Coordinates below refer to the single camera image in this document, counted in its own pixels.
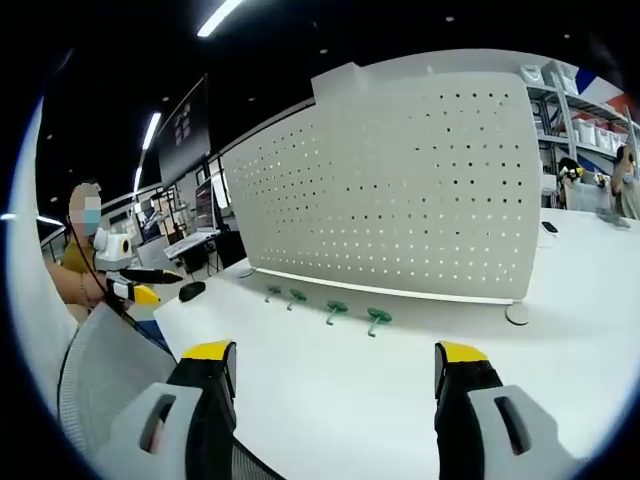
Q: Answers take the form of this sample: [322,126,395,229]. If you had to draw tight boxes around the white perforated mounting plate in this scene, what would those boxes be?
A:
[221,62,542,327]

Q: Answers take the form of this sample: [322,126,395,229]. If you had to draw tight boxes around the black hanging sign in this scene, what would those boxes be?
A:
[158,74,210,185]

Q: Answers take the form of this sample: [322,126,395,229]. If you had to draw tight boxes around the person's yellow shirt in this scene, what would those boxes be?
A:
[59,238,101,276]

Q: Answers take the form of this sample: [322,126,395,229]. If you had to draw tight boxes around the black computer mouse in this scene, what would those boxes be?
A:
[178,281,207,303]

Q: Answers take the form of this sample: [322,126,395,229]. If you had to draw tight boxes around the clear plastic container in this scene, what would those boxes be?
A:
[564,180,614,212]

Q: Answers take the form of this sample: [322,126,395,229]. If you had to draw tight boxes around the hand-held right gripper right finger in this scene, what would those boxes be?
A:
[433,340,596,480]

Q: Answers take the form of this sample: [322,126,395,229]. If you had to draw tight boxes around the metal storage shelf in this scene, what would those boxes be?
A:
[517,59,639,166]

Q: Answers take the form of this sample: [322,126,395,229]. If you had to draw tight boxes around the grey mesh office chair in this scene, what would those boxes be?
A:
[56,303,180,451]

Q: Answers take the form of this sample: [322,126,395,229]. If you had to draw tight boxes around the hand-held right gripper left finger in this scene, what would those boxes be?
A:
[94,339,239,480]

